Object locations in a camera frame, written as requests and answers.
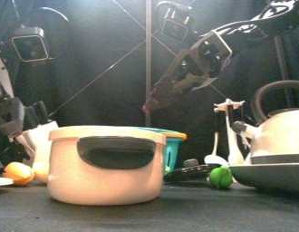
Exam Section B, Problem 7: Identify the white toy jug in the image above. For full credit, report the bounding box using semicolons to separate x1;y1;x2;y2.
15;120;60;170

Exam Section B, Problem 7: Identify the teal basket with orange rim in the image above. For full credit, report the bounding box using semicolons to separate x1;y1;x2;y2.
137;126;188;176

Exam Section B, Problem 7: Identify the orange toy pepper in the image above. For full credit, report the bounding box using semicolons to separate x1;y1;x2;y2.
3;161;36;187

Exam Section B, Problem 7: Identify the white utensil stand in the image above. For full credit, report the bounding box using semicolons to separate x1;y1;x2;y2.
213;98;253;167

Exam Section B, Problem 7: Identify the white plate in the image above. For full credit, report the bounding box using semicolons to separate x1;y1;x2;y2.
0;177;15;188

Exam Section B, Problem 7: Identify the white toy spoon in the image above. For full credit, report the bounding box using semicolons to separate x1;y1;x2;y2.
203;131;228;167

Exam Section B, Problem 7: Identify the black pot lid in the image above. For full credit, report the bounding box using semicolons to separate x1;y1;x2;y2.
163;158;223;184

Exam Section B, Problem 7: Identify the green toy pepper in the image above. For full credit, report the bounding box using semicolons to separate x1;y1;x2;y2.
208;165;235;190

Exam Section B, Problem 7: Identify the grey plate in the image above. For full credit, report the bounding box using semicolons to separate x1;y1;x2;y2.
228;162;299;196

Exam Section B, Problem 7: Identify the metal frame pole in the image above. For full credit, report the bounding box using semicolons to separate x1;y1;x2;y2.
144;0;153;128

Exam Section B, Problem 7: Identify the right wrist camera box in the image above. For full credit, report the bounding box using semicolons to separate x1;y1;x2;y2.
156;0;196;44

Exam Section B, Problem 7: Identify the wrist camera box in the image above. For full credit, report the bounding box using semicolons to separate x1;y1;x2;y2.
11;26;51;63
156;0;196;44

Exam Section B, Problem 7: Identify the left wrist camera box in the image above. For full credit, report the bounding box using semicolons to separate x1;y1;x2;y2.
11;26;51;63

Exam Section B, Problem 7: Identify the white pot with black handle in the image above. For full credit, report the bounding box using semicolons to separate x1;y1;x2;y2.
45;125;168;207

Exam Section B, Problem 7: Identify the white kettle with black handle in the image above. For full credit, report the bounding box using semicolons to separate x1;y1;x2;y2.
229;80;299;166

